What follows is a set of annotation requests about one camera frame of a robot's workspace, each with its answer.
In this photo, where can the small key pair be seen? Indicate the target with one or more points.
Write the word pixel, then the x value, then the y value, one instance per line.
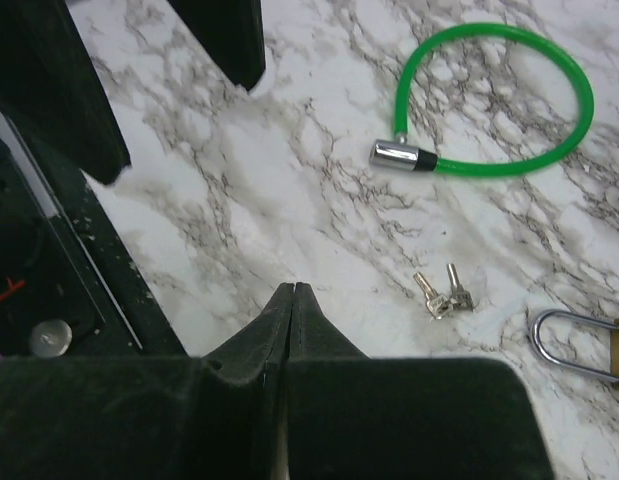
pixel 440 304

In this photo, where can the brass padlock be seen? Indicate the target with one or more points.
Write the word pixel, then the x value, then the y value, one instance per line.
pixel 577 343

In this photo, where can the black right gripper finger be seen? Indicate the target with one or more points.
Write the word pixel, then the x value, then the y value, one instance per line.
pixel 354 417
pixel 149 417

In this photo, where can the green cable lock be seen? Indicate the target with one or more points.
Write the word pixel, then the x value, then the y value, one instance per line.
pixel 398 154

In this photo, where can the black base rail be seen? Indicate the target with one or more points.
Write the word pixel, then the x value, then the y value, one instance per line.
pixel 68 285

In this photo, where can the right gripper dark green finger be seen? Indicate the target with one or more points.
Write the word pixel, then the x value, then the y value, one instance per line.
pixel 49 85
pixel 231 33

